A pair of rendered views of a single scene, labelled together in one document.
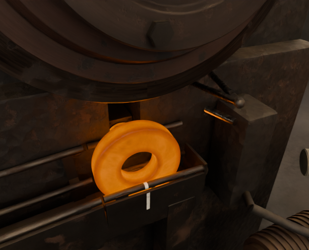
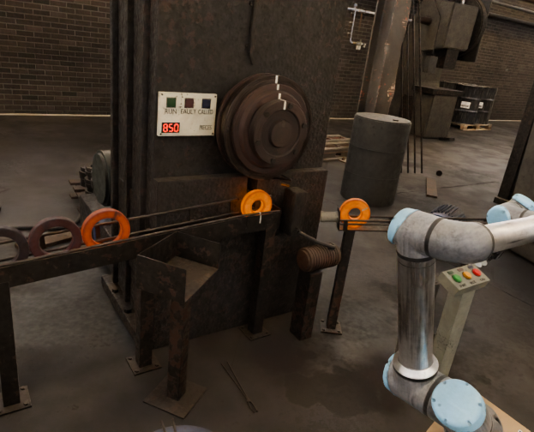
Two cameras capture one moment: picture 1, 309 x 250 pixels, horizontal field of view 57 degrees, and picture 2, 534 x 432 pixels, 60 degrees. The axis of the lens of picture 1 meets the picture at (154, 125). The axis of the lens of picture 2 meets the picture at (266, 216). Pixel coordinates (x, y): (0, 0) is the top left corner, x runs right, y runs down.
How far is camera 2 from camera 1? 1.76 m
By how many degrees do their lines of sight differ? 15
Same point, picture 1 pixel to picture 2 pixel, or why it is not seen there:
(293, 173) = not seen: hidden behind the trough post
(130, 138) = (256, 194)
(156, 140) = (264, 196)
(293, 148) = not seen: hidden behind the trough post
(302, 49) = (320, 171)
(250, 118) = (297, 193)
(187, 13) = (279, 157)
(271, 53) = (306, 171)
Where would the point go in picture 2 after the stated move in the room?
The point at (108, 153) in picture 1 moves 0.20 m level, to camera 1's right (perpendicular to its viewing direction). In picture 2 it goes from (249, 198) to (291, 201)
